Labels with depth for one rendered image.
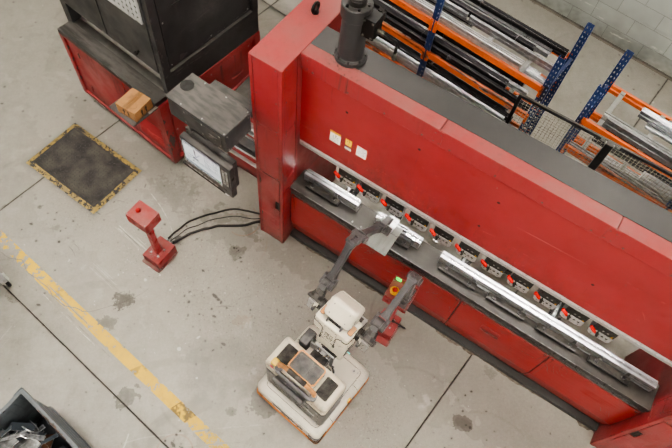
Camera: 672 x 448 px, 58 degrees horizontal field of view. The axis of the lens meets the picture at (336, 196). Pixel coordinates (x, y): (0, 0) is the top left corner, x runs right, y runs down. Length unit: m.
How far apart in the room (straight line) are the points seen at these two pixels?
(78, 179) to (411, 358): 3.43
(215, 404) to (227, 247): 1.36
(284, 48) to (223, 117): 0.57
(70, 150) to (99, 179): 0.46
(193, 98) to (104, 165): 2.36
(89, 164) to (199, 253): 1.43
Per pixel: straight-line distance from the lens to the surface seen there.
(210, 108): 3.94
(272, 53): 3.73
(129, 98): 5.19
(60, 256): 5.86
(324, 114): 4.04
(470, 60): 5.56
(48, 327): 5.63
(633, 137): 5.10
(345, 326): 3.92
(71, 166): 6.28
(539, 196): 3.52
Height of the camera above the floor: 5.02
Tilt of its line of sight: 60 degrees down
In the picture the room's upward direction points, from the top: 8 degrees clockwise
